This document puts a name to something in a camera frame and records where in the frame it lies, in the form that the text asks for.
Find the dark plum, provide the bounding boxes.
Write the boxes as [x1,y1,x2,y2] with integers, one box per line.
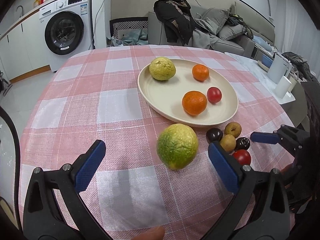
[206,127,223,144]
[234,137,251,151]

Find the red tomato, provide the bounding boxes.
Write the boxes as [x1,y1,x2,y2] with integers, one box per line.
[207,87,222,104]
[232,150,251,166]

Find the brown longan fruit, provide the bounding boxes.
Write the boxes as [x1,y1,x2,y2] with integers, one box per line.
[220,134,236,153]
[224,122,242,138]

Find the large orange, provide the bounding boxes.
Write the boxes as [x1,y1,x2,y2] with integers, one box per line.
[182,90,207,116]

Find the green yellow citrus fruit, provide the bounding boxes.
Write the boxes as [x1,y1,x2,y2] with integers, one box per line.
[156,124,199,171]

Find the small mandarin orange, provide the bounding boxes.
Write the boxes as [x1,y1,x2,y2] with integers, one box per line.
[192,64,209,82]

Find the yellow bumpy citrus fruit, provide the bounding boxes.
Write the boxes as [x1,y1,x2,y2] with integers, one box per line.
[149,57,176,81]

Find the person's right hand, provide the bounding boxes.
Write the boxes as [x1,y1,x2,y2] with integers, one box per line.
[281,163,295,177]

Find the person's left hand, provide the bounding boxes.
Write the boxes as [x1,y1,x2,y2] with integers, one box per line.
[132,226,165,240]

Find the white cup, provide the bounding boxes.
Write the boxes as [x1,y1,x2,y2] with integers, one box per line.
[274,76,291,99]

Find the white kettle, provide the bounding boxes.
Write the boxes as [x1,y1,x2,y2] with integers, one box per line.
[267,53,292,84]

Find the white marble side table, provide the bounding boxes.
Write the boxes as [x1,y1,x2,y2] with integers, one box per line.
[225,52,296,105]

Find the cream round plate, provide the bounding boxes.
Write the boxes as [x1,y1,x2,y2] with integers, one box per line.
[137,59,239,127]

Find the grey sofa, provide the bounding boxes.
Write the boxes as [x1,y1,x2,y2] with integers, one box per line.
[148,2,275,57]

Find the grey blanket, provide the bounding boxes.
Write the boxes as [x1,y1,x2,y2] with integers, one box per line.
[192,17,223,50]

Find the grey cushion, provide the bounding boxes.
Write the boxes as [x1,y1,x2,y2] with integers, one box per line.
[201,8,229,35]

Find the pink checkered tablecloth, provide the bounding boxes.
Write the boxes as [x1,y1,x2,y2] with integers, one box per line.
[19,45,291,239]

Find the black jacket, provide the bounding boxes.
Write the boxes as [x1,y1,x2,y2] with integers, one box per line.
[153,0,196,46]

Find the white kitchen cabinets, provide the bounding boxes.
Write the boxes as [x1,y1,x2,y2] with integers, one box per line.
[1,14,50,82]

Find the white washing machine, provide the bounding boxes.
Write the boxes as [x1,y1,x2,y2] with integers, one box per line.
[39,0,93,72]

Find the black cable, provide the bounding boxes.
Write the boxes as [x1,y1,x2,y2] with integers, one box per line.
[0,106,23,230]

